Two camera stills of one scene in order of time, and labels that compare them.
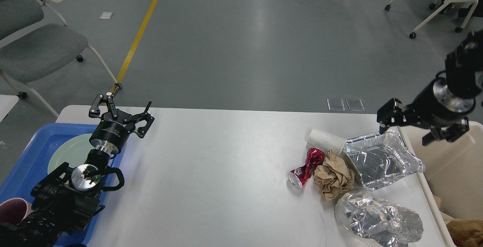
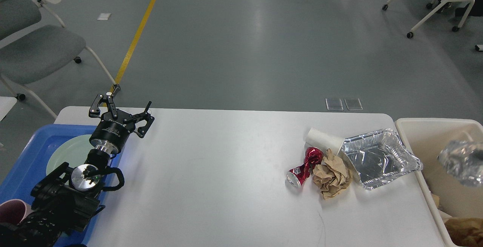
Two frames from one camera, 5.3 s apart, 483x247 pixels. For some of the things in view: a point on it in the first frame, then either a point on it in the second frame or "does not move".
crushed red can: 297,177 does not move
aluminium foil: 370,217 → 464,160
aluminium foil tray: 379,158 does not move
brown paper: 334,178 does not move
